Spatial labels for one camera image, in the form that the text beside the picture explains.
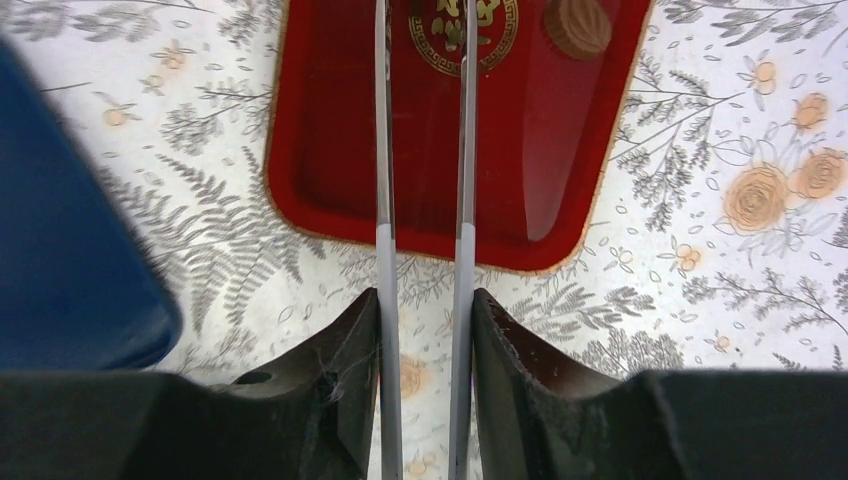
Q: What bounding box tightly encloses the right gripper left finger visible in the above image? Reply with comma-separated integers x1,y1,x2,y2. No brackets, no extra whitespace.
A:
374,0,403,480

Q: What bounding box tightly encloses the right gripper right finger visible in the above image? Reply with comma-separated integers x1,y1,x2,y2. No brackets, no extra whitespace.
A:
448,1,478,480

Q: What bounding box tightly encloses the brown chocolate piece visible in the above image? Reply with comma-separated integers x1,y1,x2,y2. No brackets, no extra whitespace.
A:
543,0,612,61

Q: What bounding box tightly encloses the red square tray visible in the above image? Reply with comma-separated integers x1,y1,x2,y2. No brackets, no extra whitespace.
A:
265,1,653,273

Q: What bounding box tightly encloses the blue tin lid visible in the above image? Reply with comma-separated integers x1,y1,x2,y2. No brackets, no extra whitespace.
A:
1,46,182,370

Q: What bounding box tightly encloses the floral tablecloth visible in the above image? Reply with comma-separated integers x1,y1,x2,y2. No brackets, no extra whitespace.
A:
1,1,847,479

